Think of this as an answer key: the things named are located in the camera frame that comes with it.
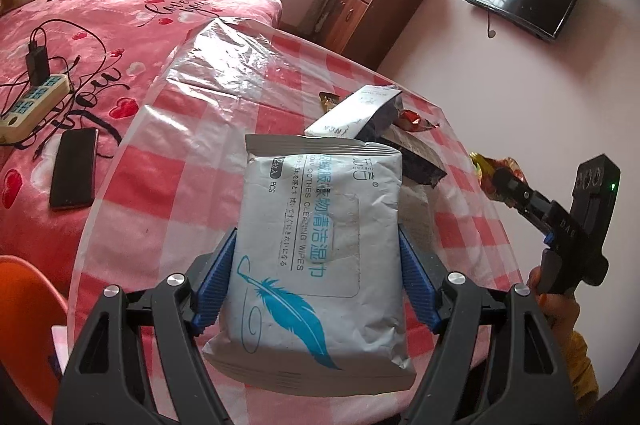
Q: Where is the black smartphone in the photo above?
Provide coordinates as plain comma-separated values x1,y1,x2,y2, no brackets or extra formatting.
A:
49,128,100,212

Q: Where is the pink bed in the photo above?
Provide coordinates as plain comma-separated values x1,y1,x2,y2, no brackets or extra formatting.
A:
0,0,283,266

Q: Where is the white black-printed packet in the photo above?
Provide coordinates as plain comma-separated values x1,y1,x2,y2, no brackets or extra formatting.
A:
305,84,402,140

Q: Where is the cream power strip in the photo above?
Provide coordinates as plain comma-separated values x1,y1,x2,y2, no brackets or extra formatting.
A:
0,74,71,144

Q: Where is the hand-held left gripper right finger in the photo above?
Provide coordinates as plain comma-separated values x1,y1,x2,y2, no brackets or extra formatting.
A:
397,225,573,425

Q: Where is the red checked plastic tablecloth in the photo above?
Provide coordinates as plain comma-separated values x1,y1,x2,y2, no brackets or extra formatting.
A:
65,17,516,425

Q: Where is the person's right hand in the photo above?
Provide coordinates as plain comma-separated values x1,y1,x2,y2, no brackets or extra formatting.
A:
527,265,581,331

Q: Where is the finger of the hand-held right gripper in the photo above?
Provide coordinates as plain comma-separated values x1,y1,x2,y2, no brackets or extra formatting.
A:
492,168,553,231

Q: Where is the gold red wrapper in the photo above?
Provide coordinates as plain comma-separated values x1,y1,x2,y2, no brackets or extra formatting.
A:
470,151,526,206

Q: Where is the orange plastic chair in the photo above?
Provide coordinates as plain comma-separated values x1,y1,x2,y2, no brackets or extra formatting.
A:
0,255,69,378

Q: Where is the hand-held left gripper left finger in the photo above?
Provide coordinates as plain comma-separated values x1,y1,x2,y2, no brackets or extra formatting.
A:
59,227,238,425

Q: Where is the brown wooden cabinet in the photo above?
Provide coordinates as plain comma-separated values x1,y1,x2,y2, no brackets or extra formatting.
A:
315,0,427,72

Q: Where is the black charger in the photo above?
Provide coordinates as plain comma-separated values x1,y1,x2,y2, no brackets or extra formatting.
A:
27,39,51,86

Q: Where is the grey wet wipes pack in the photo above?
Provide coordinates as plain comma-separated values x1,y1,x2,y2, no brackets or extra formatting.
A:
202,135,418,392

